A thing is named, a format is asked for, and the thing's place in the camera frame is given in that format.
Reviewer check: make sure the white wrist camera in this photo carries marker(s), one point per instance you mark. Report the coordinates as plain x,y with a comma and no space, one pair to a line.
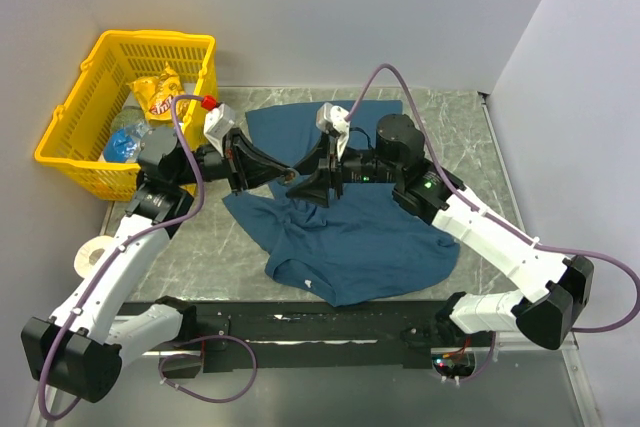
333,120
218,122

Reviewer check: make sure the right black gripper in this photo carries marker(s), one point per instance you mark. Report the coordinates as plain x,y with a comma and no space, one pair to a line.
315,190

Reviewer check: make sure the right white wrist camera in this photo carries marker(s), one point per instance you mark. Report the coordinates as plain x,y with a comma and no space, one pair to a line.
333,120

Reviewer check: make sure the blue t-shirt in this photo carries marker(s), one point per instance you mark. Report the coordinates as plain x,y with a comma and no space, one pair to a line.
362,247

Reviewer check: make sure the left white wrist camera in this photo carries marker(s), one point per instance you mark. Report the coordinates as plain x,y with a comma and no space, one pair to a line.
218,122

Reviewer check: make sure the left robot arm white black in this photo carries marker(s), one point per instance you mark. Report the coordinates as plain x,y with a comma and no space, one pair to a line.
79,349

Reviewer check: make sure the blue plastic bag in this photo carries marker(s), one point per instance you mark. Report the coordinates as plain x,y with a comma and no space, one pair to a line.
124,145

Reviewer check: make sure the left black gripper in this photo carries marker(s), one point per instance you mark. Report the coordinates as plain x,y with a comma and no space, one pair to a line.
247,166

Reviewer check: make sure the toilet paper roll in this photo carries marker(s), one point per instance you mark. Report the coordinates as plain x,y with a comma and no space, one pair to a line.
89,254

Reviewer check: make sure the aluminium frame rail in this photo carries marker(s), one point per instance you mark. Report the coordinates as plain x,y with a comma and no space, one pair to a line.
519,387

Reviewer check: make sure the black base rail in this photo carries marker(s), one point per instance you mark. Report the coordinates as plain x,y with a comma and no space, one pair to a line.
314,334

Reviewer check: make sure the yellow plastic basket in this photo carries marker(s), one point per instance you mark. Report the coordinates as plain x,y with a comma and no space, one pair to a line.
80,127

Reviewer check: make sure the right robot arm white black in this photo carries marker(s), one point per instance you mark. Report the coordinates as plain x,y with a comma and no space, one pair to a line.
551,289

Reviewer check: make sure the yellow snack bag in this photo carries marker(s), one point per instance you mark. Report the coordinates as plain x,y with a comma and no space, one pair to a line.
154,94

